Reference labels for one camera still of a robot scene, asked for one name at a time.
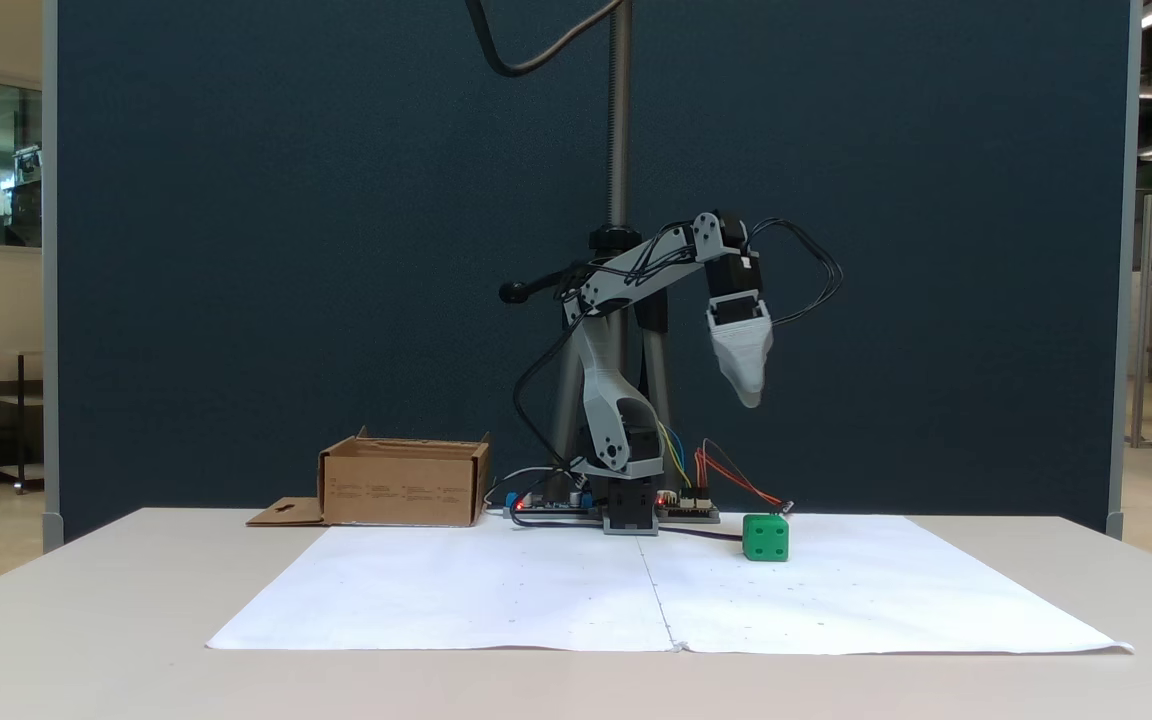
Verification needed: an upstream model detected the black camera cable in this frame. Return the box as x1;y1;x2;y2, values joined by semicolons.
465;0;630;79

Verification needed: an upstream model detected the brown cardboard box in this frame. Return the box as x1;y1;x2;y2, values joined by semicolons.
246;427;493;529

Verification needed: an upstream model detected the black shelf cart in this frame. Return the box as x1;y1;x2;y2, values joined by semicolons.
0;349;45;495

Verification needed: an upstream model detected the framed window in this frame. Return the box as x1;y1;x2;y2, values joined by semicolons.
0;68;45;257

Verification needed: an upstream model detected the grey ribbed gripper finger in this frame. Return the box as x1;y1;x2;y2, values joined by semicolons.
712;318;774;409

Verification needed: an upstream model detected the white paper sheet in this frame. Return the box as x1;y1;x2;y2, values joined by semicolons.
636;514;1135;657
206;524;679;653

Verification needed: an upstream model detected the yellow jumper wire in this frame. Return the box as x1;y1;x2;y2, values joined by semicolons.
658;424;693;491

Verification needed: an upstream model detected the blue circuit board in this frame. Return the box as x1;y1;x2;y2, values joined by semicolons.
506;488;605;520

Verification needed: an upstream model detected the grey camera tripod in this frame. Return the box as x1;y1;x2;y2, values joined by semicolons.
499;0;683;493

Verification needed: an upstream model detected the green die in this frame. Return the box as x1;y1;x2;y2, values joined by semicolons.
742;513;791;562

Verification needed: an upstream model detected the black arm servo cable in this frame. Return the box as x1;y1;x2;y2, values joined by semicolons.
512;300;597;473

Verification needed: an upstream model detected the dark blue partition panel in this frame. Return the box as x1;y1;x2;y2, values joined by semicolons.
42;0;1134;553

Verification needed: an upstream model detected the green circuit board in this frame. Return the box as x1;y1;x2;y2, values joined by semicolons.
656;487;723;524

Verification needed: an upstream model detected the black gripper servo cable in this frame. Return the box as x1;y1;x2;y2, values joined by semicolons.
748;218;845;327

